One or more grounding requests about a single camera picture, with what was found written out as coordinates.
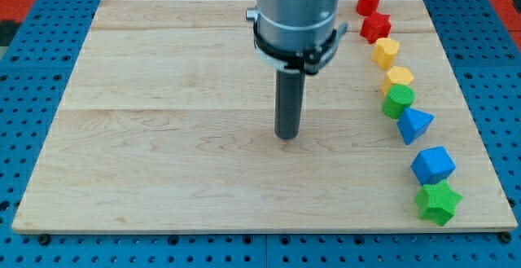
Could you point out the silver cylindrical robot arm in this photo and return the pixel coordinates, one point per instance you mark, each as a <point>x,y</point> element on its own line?
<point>296,35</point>

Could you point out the light wooden board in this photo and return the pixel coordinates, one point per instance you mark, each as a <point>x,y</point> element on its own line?
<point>166,126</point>

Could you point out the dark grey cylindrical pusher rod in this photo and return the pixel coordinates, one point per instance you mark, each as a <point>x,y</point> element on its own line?
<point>288,104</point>

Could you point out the green cylinder block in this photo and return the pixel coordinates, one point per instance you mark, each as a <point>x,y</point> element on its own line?
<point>398,98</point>

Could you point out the yellow hexagon block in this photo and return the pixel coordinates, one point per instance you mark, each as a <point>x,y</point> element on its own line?
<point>396,76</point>

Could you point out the yellow heart block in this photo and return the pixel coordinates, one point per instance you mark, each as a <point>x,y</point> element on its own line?
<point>385,51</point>

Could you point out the red star block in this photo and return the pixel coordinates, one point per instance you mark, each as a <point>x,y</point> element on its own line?
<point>376,26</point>

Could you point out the blue triangle block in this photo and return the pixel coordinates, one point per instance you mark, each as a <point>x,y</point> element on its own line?
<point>413,123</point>

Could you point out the red cylinder block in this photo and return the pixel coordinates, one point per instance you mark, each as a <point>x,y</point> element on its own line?
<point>366,7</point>

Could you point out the blue cube block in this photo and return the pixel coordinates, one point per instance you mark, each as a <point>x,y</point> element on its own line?
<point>432,165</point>

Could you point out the green star block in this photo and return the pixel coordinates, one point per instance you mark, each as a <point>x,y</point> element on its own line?
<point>437,202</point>

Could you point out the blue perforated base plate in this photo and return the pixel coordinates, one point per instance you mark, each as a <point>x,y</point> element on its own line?
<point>40,58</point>

